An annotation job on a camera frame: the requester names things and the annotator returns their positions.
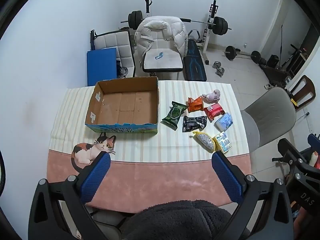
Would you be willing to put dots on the short barbell with black plates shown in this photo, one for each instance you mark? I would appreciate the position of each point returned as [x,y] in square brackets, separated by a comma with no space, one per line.
[230,53]

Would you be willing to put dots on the brown wooden chair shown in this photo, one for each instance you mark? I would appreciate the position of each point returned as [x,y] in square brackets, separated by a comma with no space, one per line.
[306,90]

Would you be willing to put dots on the white quilted folding chair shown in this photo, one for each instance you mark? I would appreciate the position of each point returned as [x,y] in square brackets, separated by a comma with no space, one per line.
[112,40]

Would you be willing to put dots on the chrome chair base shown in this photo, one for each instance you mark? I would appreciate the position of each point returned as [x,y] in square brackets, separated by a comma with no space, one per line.
[123,72]

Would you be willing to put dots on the white padded chair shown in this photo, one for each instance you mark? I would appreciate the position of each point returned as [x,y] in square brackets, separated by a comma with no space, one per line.
[170,61]

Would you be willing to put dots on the white puffer jacket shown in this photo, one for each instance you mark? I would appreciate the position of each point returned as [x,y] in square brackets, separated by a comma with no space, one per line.
[160,30]

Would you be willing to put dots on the grey shell chair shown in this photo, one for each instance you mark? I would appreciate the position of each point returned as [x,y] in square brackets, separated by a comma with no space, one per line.
[270,110]

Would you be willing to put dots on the person's dark fleece clothing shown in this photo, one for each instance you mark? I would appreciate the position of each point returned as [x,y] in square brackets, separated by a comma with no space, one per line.
[175,220]

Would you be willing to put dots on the black foil packet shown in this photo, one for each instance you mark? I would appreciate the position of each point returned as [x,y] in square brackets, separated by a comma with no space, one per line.
[193,123]

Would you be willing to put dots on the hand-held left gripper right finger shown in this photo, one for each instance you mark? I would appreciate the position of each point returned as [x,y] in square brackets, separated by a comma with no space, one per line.
[226,177]

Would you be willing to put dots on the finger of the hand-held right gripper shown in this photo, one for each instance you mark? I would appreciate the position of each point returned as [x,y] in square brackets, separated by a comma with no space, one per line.
[291,152]

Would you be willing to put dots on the blue white tissue packet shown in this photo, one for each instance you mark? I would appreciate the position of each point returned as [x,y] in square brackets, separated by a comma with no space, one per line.
[223,121]

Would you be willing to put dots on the orange snack packet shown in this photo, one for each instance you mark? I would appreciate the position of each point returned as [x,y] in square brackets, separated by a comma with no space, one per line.
[195,105]

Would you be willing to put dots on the black bag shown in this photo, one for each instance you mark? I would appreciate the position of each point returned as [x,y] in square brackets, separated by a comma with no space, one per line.
[272,61]

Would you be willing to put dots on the green snack packet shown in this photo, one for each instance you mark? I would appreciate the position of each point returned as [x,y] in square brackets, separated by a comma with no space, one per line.
[173,115]

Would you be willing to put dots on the small blue wrapper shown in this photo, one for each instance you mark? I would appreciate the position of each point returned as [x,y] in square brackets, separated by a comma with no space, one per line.
[158,55]

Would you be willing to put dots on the black kick scooter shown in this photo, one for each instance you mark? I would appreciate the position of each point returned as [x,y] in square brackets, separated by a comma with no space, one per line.
[295,55]

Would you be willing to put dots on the yellow blue packet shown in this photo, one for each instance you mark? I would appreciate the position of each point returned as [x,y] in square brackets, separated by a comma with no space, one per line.
[222,142]

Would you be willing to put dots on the yellow mesh bag of scourers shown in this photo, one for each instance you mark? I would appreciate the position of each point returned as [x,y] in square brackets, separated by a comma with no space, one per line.
[206,141]

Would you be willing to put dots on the black weight bench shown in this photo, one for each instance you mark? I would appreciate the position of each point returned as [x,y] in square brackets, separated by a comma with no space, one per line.
[195,65]

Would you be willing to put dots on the red snack packet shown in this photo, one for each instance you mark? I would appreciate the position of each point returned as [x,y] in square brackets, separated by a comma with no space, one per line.
[213,111]

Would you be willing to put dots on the purple fleece cloth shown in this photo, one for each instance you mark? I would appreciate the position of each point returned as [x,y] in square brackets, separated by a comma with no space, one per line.
[212,96]

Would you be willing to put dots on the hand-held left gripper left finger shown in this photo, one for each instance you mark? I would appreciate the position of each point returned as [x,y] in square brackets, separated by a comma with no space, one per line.
[96,177]

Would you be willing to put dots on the cardboard box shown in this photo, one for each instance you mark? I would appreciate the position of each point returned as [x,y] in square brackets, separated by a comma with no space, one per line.
[125,105]

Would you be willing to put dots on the blue foam mat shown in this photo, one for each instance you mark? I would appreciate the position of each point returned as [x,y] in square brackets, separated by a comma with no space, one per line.
[101,65]

